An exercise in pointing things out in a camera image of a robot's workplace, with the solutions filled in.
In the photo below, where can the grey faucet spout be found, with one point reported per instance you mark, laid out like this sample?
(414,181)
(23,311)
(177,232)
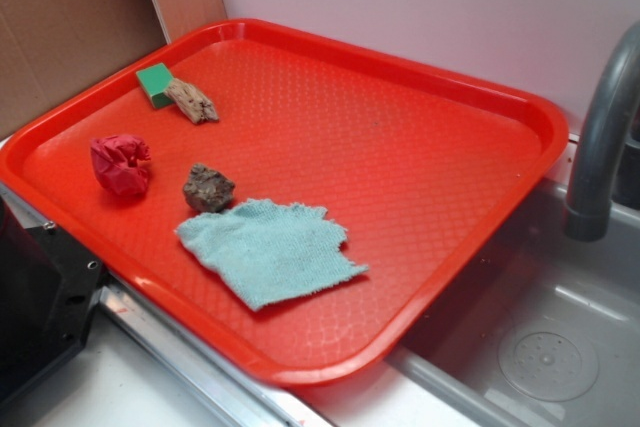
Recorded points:
(606,163)

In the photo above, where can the brown cardboard panel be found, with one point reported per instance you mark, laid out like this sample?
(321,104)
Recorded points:
(52,50)

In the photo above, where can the red plastic tray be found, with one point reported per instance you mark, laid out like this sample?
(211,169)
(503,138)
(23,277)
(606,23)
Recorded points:
(420,165)

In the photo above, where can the metal counter edge rail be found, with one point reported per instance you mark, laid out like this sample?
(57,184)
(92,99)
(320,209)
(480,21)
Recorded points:
(137,370)

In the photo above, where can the brown wood piece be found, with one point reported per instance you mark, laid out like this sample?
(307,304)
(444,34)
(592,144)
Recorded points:
(191,101)

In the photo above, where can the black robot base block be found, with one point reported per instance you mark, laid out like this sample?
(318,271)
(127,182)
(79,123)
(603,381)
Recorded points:
(50,285)

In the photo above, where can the brown rock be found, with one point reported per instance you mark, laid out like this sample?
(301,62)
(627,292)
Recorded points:
(207,190)

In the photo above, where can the grey plastic sink basin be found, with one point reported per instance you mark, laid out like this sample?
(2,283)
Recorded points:
(537,329)

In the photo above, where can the green foam block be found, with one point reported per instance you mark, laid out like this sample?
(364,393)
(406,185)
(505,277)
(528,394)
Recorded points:
(154,80)

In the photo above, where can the light blue cloth rag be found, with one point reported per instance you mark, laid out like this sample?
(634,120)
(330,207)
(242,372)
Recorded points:
(267,253)

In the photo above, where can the crumpled red paper ball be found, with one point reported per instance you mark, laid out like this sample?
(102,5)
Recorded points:
(116,164)

